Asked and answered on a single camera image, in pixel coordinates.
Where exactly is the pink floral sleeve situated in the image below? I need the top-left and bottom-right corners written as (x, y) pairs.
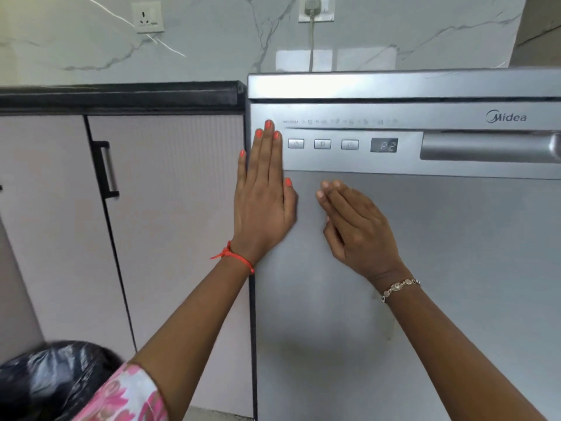
top-left (83, 363), bottom-right (169, 421)

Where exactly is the silver dishwasher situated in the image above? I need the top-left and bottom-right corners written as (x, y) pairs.
top-left (247, 68), bottom-right (561, 421)

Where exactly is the person's right hand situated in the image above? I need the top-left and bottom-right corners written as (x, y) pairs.
top-left (316, 180), bottom-right (407, 284)

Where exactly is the white wall socket with plug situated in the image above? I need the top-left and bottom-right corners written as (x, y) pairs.
top-left (298, 0), bottom-right (336, 23)

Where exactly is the black plastic garbage bag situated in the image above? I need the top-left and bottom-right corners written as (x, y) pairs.
top-left (0, 341), bottom-right (125, 421)

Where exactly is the black stone countertop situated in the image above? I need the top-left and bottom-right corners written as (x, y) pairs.
top-left (0, 81), bottom-right (247, 115)

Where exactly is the pale plain cabinet door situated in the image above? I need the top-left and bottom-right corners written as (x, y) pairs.
top-left (0, 115), bottom-right (136, 366)

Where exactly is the pale cabinet door with handle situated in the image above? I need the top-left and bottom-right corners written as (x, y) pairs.
top-left (87, 114), bottom-right (256, 419)

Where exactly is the red thread wristband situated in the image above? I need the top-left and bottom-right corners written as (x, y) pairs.
top-left (210, 241), bottom-right (255, 275)

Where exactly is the person's left forearm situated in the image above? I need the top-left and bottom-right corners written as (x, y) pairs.
top-left (129, 254), bottom-right (255, 421)

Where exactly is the person's left hand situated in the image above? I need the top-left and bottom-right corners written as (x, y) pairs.
top-left (231, 119), bottom-right (299, 268)

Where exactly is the person's right forearm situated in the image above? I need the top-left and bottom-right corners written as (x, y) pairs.
top-left (373, 276), bottom-right (548, 421)

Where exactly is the black cabinet door handle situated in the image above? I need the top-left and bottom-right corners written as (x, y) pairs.
top-left (91, 141), bottom-right (120, 199)

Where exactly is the white empty wall socket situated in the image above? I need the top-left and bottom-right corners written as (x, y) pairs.
top-left (131, 1), bottom-right (165, 34)

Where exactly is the silver dishwasher door handle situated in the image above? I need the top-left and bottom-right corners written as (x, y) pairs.
top-left (420, 131), bottom-right (561, 163)

